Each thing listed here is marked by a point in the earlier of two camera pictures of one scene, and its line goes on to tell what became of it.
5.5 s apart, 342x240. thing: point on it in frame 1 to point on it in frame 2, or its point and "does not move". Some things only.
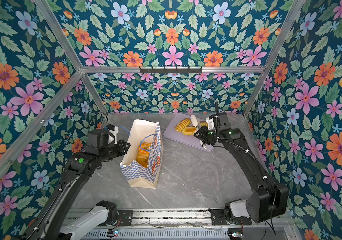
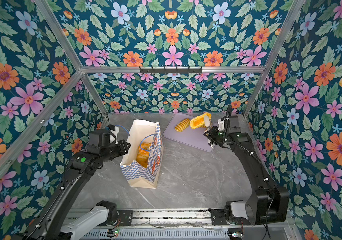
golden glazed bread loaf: x=188 y=130 to x=198 y=121
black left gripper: x=124 y=148 does not move
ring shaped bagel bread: x=146 y=146 does not move
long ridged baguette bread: x=184 y=123 does not move
